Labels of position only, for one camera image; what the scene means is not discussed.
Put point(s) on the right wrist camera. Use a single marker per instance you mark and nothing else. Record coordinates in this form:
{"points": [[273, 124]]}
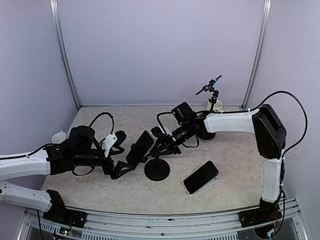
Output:
{"points": [[160, 132]]}

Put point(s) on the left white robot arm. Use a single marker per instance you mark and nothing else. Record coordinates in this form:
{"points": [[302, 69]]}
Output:
{"points": [[80, 149]]}

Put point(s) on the white wedge phone stand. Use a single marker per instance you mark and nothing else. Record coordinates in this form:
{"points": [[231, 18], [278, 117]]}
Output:
{"points": [[212, 182]]}

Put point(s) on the black phone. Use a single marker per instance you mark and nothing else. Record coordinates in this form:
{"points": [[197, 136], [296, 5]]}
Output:
{"points": [[201, 177], [140, 149]]}

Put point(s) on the left aluminium frame post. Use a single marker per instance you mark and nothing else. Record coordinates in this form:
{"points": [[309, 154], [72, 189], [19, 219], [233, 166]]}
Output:
{"points": [[63, 52]]}

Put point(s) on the white mug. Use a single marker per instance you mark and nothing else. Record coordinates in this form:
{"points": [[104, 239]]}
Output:
{"points": [[218, 106]]}

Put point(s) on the front aluminium rail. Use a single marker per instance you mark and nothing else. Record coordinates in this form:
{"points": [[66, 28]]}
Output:
{"points": [[100, 225]]}

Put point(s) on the black tripod clamp stand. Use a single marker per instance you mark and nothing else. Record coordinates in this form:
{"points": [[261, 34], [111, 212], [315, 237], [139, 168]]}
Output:
{"points": [[204, 135]]}

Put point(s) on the aluminium frame post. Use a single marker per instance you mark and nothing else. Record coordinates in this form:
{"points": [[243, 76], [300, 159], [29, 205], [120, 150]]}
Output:
{"points": [[258, 53], [63, 52]]}

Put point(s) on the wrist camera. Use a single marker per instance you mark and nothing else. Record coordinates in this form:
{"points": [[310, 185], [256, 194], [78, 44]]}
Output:
{"points": [[107, 141], [160, 132]]}

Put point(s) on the right aluminium frame post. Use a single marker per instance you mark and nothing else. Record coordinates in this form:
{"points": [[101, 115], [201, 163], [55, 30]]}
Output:
{"points": [[258, 53]]}

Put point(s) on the light blue mug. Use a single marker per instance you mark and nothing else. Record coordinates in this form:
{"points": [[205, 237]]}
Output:
{"points": [[59, 137]]}

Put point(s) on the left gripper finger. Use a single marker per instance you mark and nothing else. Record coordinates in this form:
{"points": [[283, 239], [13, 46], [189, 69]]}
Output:
{"points": [[116, 147], [121, 168]]}

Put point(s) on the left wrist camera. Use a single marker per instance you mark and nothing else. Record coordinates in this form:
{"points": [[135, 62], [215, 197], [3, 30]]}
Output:
{"points": [[107, 141]]}

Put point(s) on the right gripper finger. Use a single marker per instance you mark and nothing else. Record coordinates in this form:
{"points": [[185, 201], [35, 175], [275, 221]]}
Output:
{"points": [[157, 154], [158, 142]]}

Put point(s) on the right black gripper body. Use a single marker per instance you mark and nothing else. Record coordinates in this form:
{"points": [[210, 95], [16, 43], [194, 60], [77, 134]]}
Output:
{"points": [[175, 147]]}

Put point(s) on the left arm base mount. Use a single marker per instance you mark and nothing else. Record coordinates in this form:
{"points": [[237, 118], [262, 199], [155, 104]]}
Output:
{"points": [[66, 216]]}

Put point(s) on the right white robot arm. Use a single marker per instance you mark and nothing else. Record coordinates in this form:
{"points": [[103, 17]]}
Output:
{"points": [[262, 121]]}

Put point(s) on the black phone on white stand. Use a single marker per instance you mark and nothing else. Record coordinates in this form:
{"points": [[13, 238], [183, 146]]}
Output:
{"points": [[201, 177]]}

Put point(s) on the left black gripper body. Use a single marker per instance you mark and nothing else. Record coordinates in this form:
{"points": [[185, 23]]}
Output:
{"points": [[107, 168]]}

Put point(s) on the black round-base phone stand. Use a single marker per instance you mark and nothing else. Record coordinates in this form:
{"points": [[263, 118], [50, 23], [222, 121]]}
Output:
{"points": [[157, 169]]}

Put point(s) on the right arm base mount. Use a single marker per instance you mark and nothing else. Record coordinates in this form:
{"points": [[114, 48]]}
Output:
{"points": [[257, 217]]}

